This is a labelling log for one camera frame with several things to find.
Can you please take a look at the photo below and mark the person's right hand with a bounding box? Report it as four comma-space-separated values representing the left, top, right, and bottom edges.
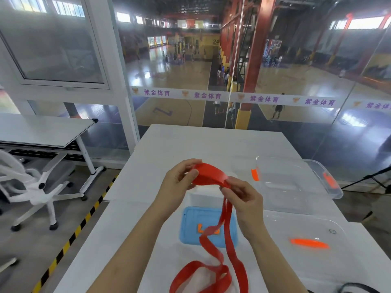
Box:
220, 176, 265, 241

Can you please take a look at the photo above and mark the person's left hand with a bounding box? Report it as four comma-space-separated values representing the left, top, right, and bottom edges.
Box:
158, 158, 204, 211

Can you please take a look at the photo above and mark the small clear plastic box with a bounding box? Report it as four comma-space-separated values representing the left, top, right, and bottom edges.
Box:
183, 171, 242, 211

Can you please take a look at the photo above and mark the red resistance band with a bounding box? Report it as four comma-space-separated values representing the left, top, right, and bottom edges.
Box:
169, 163, 250, 293

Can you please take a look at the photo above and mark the large clear plastic box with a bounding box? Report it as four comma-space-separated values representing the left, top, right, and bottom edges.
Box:
250, 156, 344, 216

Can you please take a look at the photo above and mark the black resistance band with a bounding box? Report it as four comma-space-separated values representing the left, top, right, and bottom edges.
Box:
336, 282, 382, 293

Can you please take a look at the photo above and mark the person's right forearm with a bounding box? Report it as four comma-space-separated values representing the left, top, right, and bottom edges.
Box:
244, 228, 309, 293

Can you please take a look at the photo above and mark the person's left forearm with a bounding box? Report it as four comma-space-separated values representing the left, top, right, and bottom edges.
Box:
91, 198, 184, 293

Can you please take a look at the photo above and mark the yellow black floor tape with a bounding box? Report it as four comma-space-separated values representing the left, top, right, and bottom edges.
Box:
32, 173, 120, 293

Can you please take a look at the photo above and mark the white banner purple print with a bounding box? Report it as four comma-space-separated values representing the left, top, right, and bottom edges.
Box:
131, 86, 391, 111

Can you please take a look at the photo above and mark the white mesh office chair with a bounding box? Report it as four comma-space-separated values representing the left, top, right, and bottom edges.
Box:
0, 149, 89, 232

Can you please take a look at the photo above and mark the black tripod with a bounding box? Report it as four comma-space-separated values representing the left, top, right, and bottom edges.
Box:
340, 164, 391, 223

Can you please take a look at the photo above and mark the white folding desk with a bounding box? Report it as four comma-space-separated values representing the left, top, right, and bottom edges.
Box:
0, 112, 108, 194

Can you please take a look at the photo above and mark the red yellow pillar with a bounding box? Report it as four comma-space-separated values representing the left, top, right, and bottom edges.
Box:
233, 0, 277, 131

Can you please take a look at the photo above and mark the blue lid orange handle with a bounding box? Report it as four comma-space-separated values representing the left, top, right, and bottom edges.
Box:
179, 206, 239, 249

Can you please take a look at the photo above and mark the clear lid orange handle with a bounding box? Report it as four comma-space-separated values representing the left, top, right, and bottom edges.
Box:
262, 210, 358, 284

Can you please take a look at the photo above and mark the white window frame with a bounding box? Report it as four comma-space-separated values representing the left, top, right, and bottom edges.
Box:
0, 0, 141, 156

